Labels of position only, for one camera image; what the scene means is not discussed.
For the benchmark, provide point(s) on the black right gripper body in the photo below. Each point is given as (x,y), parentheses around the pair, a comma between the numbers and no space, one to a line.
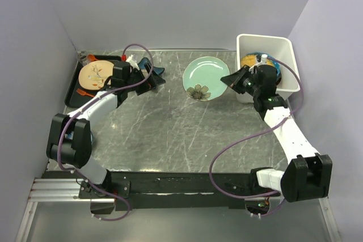
(249,85)

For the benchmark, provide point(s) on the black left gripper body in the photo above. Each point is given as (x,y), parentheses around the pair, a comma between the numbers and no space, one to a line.
(135,75)

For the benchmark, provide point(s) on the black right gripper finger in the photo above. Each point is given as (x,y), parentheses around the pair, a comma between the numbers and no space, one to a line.
(241,73)
(229,80)

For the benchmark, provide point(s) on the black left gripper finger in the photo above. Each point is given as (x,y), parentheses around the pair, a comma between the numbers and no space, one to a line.
(143,88)
(148,74)

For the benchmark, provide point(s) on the yellow rimmed plate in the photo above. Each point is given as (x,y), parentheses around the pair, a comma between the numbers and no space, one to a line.
(249,60)

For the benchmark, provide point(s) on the blue polka dot plate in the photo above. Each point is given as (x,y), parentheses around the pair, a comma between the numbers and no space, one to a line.
(271,62)

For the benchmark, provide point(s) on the mint green flower plate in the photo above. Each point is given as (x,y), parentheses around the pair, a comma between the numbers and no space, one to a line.
(202,78)

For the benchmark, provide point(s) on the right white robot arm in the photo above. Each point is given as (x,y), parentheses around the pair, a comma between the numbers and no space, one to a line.
(308,173)

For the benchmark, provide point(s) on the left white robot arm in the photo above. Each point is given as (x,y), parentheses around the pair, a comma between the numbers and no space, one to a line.
(70,137)

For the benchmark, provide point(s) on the white plastic bin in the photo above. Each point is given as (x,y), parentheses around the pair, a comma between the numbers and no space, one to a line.
(279,48)

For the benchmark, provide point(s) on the floral beige plate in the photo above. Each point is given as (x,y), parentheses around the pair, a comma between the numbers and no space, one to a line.
(93,75)

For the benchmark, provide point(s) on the orange plastic spoon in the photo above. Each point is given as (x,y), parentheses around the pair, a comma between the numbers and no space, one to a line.
(91,58)

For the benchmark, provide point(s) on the clear glass cup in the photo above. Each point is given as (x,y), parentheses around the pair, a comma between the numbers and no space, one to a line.
(82,59)

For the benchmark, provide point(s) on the orange plastic fork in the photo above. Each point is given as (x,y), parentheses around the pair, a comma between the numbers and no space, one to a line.
(84,93)

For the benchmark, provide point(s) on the black serving tray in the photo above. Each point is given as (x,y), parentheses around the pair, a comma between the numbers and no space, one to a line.
(74,99)

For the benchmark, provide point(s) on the blue patterned small bowl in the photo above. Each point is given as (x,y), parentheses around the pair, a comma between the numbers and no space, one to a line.
(92,137)

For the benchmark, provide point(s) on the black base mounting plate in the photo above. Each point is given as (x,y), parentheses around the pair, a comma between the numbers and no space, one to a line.
(169,190)

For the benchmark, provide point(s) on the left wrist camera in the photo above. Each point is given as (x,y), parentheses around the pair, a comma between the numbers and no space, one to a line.
(130,59)

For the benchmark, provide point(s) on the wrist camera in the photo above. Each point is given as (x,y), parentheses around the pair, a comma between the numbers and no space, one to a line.
(130,59)
(261,60)

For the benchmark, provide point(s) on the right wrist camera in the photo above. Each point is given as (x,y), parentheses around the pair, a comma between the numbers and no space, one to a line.
(261,60)

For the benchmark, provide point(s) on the aluminium rail frame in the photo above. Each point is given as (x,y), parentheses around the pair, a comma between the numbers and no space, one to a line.
(46,190)

